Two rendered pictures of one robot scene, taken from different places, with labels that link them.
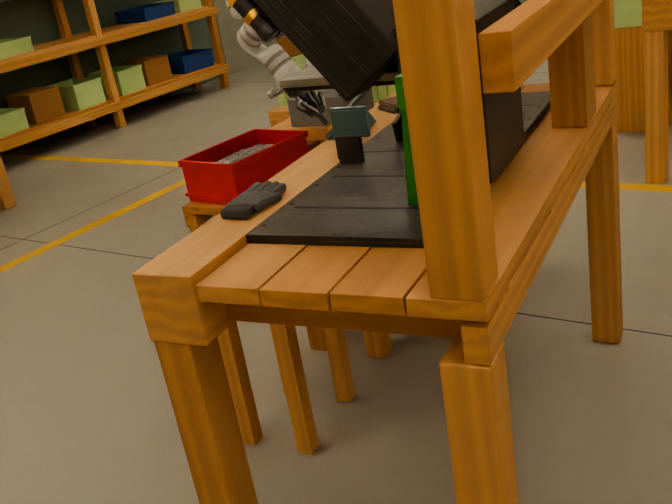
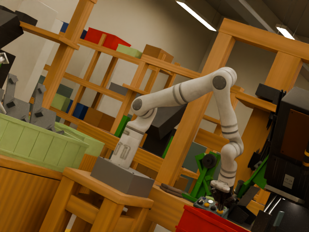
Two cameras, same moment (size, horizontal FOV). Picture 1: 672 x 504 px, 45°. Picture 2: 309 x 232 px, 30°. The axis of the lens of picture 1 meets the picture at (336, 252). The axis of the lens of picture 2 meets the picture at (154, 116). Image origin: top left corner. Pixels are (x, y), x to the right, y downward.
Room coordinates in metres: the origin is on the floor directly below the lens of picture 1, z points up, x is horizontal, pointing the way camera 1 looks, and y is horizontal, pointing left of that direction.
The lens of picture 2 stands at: (2.83, 2.58, 1.16)
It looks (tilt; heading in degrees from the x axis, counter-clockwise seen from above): 1 degrees up; 267
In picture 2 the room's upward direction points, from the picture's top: 23 degrees clockwise
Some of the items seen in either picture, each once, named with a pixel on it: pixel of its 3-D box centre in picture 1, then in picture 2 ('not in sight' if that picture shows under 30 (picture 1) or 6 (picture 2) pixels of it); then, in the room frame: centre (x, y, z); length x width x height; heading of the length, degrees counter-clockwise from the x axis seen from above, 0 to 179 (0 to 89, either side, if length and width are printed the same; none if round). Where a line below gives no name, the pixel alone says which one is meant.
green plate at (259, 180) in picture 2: not in sight; (265, 174); (2.04, -0.25, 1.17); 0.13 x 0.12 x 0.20; 151
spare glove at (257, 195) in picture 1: (257, 198); not in sight; (1.75, 0.15, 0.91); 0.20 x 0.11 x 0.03; 154
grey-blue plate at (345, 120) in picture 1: (352, 135); (276, 225); (1.94, -0.09, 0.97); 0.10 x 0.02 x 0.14; 61
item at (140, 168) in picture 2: not in sight; (158, 178); (1.49, -9.71, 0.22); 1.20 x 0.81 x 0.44; 55
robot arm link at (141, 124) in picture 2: not in sight; (141, 116); (2.73, -0.06, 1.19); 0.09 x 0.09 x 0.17; 46
